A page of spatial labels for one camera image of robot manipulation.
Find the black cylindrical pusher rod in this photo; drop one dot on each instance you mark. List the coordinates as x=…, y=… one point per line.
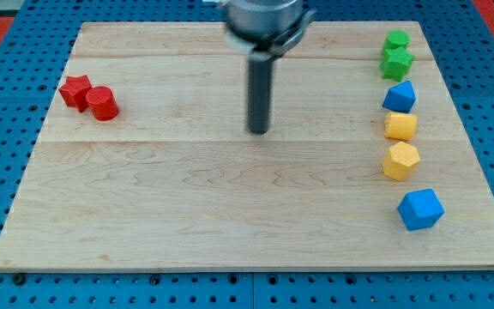
x=259, y=95

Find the light wooden board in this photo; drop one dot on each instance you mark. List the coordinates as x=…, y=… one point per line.
x=175, y=182

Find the green star block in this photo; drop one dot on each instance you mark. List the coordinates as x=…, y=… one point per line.
x=396, y=63

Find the green cylinder block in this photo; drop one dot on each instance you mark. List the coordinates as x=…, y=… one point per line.
x=395, y=39

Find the blue pentagon block upper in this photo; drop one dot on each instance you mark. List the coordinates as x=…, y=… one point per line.
x=400, y=98

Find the yellow rounded block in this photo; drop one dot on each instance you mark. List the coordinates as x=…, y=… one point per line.
x=401, y=126

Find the red cylinder block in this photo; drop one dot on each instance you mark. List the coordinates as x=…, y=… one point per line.
x=102, y=103

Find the yellow hexagon block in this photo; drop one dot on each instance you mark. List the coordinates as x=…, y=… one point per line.
x=400, y=161

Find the red star block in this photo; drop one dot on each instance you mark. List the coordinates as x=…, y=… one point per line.
x=74, y=92

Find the blue cube block lower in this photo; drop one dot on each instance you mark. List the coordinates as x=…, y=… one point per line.
x=420, y=209

